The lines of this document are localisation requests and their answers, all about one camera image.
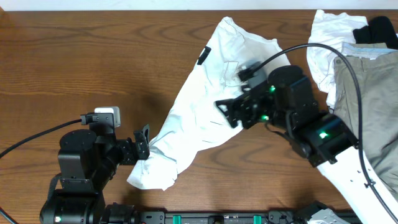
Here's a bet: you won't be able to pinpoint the white t-shirt with black tag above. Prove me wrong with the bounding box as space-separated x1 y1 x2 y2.
127 17 281 190

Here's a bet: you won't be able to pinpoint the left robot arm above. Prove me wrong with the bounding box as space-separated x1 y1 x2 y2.
39 124 149 224

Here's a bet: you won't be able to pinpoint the grey khaki trousers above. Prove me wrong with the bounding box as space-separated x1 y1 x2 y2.
334 52 397 198

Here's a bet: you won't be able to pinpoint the right black cable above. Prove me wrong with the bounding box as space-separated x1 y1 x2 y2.
248 42 398 223

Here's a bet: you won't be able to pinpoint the black garment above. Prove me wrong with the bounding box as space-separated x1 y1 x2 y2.
353 16 397 50

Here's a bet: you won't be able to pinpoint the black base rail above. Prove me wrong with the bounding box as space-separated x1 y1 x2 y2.
102 202 363 224

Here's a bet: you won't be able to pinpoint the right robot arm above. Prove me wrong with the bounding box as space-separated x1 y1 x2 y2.
215 65 397 223

